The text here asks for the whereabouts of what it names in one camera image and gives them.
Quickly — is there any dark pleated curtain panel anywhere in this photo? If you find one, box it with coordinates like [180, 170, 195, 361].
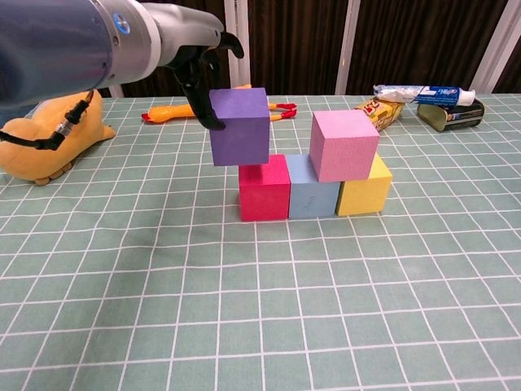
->
[247, 0, 349, 97]
[120, 0, 233, 99]
[345, 0, 510, 95]
[492, 36, 521, 94]

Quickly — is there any gold snack packet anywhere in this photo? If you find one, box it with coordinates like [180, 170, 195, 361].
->
[353, 97, 406, 132]

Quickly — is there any purple foam cube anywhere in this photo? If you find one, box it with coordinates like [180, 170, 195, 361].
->
[208, 86, 271, 167]

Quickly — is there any pink foam cube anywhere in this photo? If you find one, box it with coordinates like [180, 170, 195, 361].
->
[309, 108, 382, 183]

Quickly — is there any yellow rubber chicken toy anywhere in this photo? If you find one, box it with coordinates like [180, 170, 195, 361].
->
[141, 83, 298, 124]

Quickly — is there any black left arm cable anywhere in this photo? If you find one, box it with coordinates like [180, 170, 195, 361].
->
[0, 89, 95, 151]

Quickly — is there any yellow plush animal toy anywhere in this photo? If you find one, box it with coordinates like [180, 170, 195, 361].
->
[0, 90, 117, 187]

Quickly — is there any white blue toothpaste tube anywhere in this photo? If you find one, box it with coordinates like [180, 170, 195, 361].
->
[373, 84, 477, 107]

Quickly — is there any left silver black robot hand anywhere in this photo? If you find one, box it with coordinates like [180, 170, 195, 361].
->
[138, 2, 245, 131]

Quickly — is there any light blue foam cube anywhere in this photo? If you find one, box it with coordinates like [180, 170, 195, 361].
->
[286, 153, 342, 220]

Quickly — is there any green checked tablecloth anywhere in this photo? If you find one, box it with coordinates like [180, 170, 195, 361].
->
[0, 94, 521, 391]

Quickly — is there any yellow foam cube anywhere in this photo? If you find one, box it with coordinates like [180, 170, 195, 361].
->
[335, 152, 394, 217]

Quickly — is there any dark tin can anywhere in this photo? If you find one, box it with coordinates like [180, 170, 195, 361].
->
[416, 99, 486, 134]

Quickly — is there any red foam cube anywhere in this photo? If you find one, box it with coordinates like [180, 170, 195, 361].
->
[238, 153, 292, 222]

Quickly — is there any white partition post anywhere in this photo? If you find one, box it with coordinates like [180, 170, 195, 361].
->
[471, 0, 521, 94]
[223, 0, 252, 89]
[335, 0, 361, 97]

